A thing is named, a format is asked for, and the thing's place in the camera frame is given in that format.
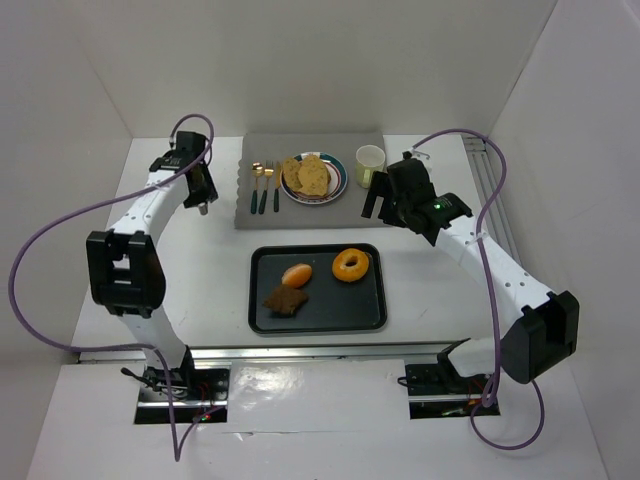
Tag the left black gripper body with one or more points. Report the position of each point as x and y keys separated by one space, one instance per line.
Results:
x=201 y=195

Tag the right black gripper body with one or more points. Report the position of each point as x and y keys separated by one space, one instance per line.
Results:
x=383 y=198

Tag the seeded bread slice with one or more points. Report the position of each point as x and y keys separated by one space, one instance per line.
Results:
x=290 y=169
x=327 y=175
x=312 y=177

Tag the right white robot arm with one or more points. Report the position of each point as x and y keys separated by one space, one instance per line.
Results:
x=538 y=327

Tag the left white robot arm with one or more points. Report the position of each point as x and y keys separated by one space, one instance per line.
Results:
x=125 y=272

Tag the brown chocolate bread piece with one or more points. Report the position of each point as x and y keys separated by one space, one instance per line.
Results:
x=285 y=300

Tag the pale green mug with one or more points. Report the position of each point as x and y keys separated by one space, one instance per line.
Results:
x=369 y=159

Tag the white plate green red rim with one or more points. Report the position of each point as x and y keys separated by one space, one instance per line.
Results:
x=323 y=177

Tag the orange glazed donut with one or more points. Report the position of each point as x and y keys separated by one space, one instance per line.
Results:
x=350 y=265

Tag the grey placemat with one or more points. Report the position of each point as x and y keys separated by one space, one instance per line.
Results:
x=344 y=211

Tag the orange round bun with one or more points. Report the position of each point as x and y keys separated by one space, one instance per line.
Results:
x=297 y=275

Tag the black serving tray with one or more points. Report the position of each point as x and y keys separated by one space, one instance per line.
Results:
x=333 y=305

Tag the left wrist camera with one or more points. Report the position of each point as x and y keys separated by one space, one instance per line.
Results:
x=187 y=147

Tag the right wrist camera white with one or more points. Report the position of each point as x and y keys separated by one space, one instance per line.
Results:
x=424 y=158

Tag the gold spoon green handle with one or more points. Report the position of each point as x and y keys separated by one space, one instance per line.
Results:
x=257 y=171

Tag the gold fork green handle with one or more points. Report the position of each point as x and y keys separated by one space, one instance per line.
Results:
x=268 y=173

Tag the aluminium rail front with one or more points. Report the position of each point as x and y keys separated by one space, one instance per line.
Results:
x=318 y=352

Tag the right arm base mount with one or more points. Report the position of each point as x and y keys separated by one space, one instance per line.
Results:
x=436 y=390

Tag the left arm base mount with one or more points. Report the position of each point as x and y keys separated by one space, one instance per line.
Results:
x=205 y=397

